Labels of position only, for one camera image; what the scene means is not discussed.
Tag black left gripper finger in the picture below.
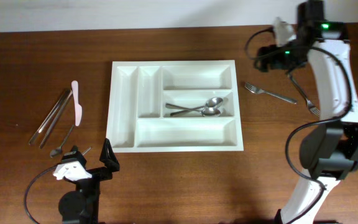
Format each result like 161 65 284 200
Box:
61 145 87 166
99 138 120 172

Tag metal fork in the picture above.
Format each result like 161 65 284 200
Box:
287 73 321 117
244 82 298 105

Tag metal spoon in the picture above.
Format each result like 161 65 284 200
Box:
171 97 224 117
165 103 221 117

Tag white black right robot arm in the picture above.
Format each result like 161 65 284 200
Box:
253 1 358 223

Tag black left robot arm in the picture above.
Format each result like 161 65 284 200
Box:
53 139 120 224

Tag small metal teaspoon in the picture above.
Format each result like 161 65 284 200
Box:
50 124 75 157

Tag pink plastic knife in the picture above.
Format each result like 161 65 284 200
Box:
71 80 83 126

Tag white cutlery tray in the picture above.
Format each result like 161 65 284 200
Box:
106 60 244 152

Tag metal tongs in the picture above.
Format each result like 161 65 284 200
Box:
28 89 73 149

